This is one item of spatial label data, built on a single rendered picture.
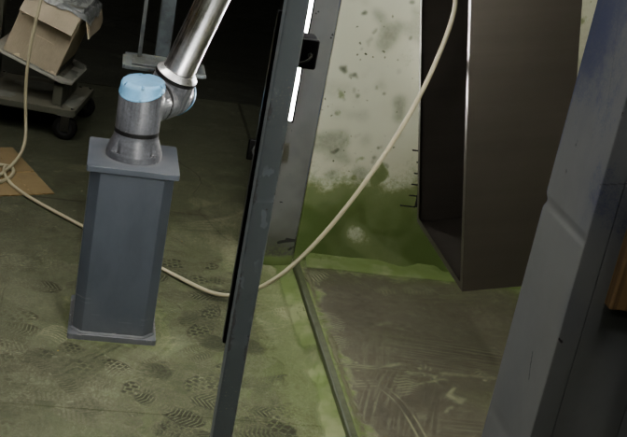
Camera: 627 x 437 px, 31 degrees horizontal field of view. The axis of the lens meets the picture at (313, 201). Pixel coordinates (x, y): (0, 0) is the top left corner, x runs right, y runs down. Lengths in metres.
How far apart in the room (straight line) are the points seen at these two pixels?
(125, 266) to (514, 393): 2.20
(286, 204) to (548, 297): 2.97
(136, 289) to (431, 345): 1.15
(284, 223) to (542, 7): 1.71
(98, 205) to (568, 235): 2.30
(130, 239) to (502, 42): 1.40
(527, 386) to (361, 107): 2.86
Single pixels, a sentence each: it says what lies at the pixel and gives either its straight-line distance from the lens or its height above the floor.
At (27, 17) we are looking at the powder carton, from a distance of 5.87.
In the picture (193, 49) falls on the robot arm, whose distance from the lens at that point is 3.83.
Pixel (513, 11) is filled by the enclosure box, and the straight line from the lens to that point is 3.46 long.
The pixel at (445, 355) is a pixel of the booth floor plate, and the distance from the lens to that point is 4.24.
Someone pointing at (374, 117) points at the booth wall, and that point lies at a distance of 4.61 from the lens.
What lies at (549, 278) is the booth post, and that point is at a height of 1.25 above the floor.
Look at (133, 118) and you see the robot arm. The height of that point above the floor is 0.80.
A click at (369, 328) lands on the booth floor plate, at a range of 4.30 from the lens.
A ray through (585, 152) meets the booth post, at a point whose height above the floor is 1.46.
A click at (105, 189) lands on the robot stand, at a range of 3.76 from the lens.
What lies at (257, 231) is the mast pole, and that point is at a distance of 2.59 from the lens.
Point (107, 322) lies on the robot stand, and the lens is 3.96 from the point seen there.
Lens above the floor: 1.89
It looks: 20 degrees down
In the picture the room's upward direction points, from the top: 11 degrees clockwise
